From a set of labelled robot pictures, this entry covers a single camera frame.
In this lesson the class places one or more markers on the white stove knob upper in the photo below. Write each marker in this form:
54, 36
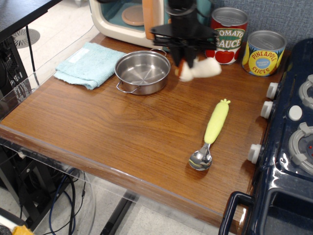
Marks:
272, 89

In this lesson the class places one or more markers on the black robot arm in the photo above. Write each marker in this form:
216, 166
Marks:
185, 36

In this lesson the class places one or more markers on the teal cream toy microwave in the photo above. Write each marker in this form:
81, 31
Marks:
131, 20

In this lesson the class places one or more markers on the plush brown white mushroom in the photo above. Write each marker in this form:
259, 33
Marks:
201, 69

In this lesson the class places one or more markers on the white stove knob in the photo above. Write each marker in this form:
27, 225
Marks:
254, 153
266, 109
272, 89

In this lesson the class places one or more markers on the tomato sauce can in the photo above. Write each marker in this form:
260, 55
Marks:
230, 24

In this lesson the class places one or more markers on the white stove knob lower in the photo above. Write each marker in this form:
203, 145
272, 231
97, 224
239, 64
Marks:
254, 153

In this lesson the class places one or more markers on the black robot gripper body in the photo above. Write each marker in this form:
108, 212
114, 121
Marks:
184, 29

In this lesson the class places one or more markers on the white stove knob middle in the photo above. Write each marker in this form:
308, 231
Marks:
266, 109

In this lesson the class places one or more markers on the stainless steel pan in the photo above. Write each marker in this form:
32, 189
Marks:
142, 72

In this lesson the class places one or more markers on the pineapple slices can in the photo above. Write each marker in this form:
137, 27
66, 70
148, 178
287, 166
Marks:
263, 53

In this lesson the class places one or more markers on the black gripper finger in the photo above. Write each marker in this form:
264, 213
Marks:
190, 55
177, 54

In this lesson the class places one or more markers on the light blue folded rag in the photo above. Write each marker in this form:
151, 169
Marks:
90, 66

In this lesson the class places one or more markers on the black desk at left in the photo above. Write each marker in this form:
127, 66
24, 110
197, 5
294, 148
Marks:
16, 14

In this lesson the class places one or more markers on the spoon with yellow-green handle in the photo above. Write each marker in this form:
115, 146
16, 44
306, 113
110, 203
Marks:
201, 160

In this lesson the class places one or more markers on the dark blue toy stove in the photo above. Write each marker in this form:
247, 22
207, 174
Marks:
282, 199

